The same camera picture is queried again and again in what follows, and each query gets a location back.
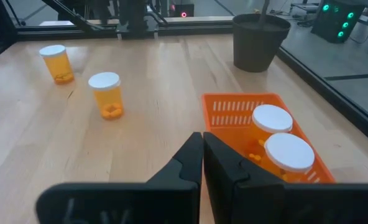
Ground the green plant in black pot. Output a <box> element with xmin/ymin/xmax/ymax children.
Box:
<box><xmin>232</xmin><ymin>0</ymin><xmax>292</xmax><ymax>73</ymax></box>

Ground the black computer with green lights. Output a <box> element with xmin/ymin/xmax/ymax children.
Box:
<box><xmin>310</xmin><ymin>0</ymin><xmax>367</xmax><ymax>44</ymax></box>

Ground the orange plastic basket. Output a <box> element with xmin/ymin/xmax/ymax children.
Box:
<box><xmin>201</xmin><ymin>92</ymin><xmax>336</xmax><ymax>184</ymax></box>

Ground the amber pill bottle white cap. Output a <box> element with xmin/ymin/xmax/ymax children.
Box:
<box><xmin>88</xmin><ymin>72</ymin><xmax>124</xmax><ymax>121</ymax></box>
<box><xmin>246</xmin><ymin>104</ymin><xmax>294</xmax><ymax>156</ymax></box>
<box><xmin>39</xmin><ymin>44</ymin><xmax>75</xmax><ymax>85</ymax></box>
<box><xmin>258</xmin><ymin>133</ymin><xmax>316</xmax><ymax>184</ymax></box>

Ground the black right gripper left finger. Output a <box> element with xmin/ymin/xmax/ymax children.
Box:
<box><xmin>35</xmin><ymin>131</ymin><xmax>204</xmax><ymax>224</ymax></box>

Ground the black box with red light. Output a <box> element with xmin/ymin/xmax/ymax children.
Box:
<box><xmin>171</xmin><ymin>2</ymin><xmax>195</xmax><ymax>18</ymax></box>

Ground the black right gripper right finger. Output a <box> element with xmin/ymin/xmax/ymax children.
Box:
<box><xmin>203</xmin><ymin>131</ymin><xmax>368</xmax><ymax>224</ymax></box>

